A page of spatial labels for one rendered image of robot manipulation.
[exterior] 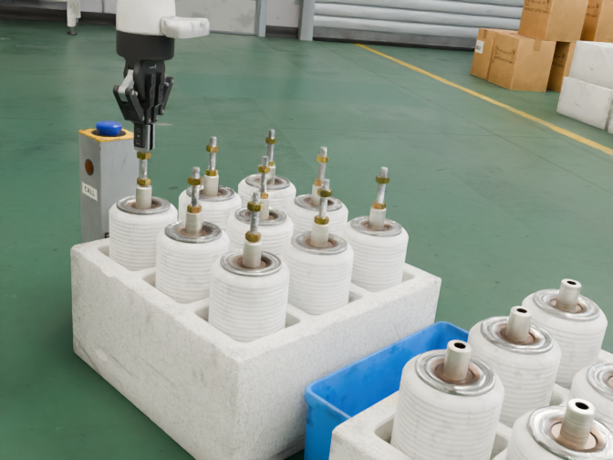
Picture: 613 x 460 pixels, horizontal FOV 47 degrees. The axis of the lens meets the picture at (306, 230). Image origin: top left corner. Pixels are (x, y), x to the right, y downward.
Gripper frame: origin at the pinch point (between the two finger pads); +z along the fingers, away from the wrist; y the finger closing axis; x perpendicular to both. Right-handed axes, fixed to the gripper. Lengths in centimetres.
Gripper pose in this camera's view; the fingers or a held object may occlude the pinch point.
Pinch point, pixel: (144, 136)
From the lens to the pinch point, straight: 99.9
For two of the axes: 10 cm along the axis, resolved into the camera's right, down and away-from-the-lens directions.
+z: -1.0, 9.3, 3.6
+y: -2.7, 3.2, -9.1
